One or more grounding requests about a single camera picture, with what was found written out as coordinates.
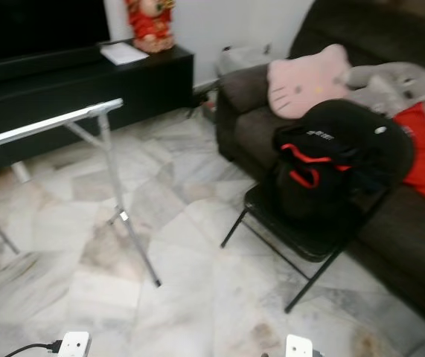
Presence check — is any black garment with red trim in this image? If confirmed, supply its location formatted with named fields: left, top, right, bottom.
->
left=272, top=123, right=377, bottom=220

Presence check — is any grey plush toy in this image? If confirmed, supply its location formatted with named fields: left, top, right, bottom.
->
left=346, top=61, right=425, bottom=120

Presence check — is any red gold figurine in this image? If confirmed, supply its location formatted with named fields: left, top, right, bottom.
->
left=125, top=0, right=177, bottom=54

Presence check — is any grey cushion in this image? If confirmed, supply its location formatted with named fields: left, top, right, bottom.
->
left=216, top=45, right=272, bottom=75

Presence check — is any silver metal clothes rack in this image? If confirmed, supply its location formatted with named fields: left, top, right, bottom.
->
left=0, top=98, right=162, bottom=288

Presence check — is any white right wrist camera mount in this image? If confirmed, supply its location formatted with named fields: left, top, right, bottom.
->
left=284, top=334, right=315, bottom=357

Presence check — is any black soundbar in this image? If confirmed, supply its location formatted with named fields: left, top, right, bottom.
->
left=0, top=48, right=112, bottom=90

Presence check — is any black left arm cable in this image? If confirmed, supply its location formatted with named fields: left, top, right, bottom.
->
left=5, top=341, right=60, bottom=357

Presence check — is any pink cat face cushion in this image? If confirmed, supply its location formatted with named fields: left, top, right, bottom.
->
left=266, top=43, right=353, bottom=120

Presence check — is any dark brown sofa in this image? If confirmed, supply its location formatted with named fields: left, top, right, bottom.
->
left=214, top=0, right=425, bottom=335

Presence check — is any black folding chair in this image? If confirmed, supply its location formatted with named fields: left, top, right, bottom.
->
left=220, top=98, right=415, bottom=315

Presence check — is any black flat television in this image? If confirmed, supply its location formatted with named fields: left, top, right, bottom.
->
left=0, top=0, right=110, bottom=71

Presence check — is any white paper sheet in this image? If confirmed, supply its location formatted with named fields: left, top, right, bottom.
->
left=99, top=42, right=150, bottom=66

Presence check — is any black television console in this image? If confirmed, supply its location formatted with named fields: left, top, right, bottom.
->
left=0, top=45, right=195, bottom=179

